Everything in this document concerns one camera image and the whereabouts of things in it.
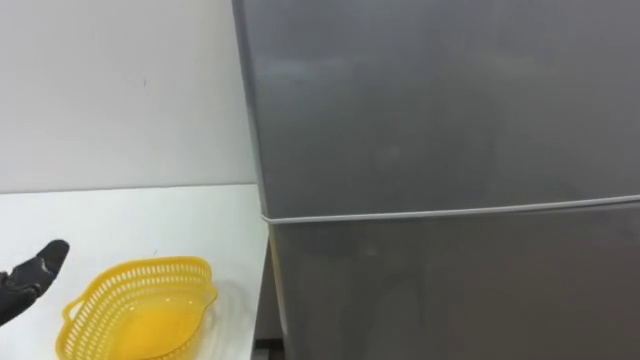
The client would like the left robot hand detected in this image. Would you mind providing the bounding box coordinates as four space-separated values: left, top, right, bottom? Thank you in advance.
0 239 71 328

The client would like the white table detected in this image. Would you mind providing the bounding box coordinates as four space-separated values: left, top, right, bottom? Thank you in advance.
0 183 271 360

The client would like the yellow plastic basket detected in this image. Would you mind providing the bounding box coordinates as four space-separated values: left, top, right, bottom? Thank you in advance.
55 255 219 360

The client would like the grey fridge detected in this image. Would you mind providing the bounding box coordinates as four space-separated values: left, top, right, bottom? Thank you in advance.
230 0 640 360

